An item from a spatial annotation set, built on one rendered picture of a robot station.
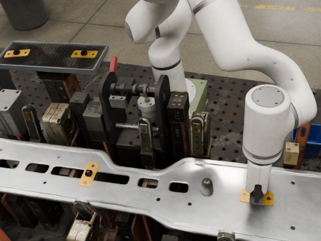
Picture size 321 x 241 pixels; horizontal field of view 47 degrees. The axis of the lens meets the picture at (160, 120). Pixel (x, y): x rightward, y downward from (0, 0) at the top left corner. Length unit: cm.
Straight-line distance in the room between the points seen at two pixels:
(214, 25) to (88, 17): 326
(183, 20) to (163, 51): 14
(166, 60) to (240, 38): 65
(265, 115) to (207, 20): 21
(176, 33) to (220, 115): 45
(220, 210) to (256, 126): 31
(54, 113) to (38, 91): 77
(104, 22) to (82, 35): 26
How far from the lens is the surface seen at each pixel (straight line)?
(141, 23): 123
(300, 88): 80
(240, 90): 173
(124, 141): 120
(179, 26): 131
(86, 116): 115
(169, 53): 136
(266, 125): 73
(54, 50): 132
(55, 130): 120
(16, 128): 129
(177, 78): 144
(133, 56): 324
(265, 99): 73
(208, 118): 108
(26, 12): 394
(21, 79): 209
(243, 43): 75
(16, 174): 119
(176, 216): 97
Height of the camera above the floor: 184
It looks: 45 degrees down
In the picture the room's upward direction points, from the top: 10 degrees counter-clockwise
